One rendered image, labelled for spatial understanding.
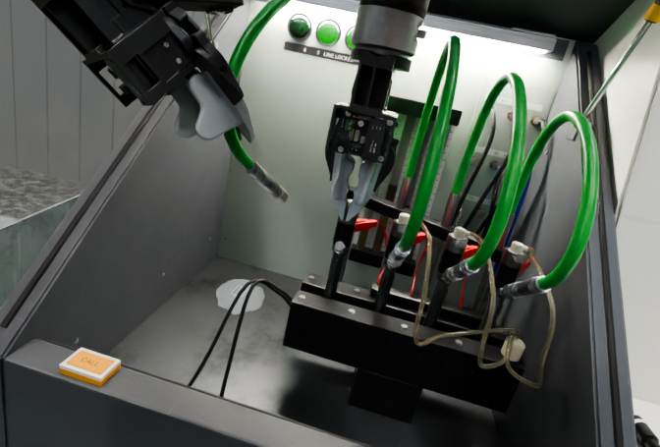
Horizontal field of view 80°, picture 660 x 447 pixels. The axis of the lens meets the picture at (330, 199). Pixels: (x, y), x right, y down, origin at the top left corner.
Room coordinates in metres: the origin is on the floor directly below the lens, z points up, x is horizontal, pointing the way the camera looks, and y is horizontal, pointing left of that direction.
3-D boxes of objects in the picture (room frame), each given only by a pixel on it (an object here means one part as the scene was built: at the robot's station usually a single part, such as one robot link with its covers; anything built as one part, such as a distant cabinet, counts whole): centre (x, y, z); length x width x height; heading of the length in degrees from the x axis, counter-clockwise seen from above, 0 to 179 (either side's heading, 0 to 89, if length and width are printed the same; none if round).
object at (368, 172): (0.48, -0.04, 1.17); 0.06 x 0.03 x 0.09; 173
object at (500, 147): (0.78, -0.30, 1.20); 0.13 x 0.03 x 0.31; 83
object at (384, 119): (0.48, -0.02, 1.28); 0.09 x 0.08 x 0.12; 173
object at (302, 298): (0.53, -0.15, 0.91); 0.34 x 0.10 x 0.15; 83
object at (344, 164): (0.48, -0.01, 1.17); 0.06 x 0.03 x 0.09; 173
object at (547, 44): (0.81, -0.06, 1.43); 0.54 x 0.03 x 0.02; 83
